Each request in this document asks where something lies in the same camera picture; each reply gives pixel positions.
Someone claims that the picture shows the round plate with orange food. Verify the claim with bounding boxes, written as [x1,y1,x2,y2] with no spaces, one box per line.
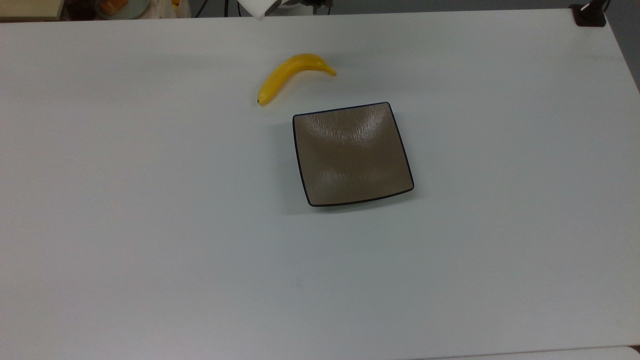
[95,0,151,20]

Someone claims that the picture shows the black cable behind table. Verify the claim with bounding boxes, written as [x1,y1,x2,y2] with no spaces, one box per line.
[194,0,232,19]

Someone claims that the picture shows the yellow banana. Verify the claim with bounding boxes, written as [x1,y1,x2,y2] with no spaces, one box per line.
[257,53,337,106]

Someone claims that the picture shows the translucent plastic bag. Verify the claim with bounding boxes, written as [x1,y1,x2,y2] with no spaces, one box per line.
[149,0,193,20]

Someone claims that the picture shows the square brown ceramic plate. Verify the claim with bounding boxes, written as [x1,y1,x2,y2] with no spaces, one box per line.
[292,101,415,208]

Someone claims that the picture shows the beige wooden board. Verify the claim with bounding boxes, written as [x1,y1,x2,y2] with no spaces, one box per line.
[0,0,66,22]

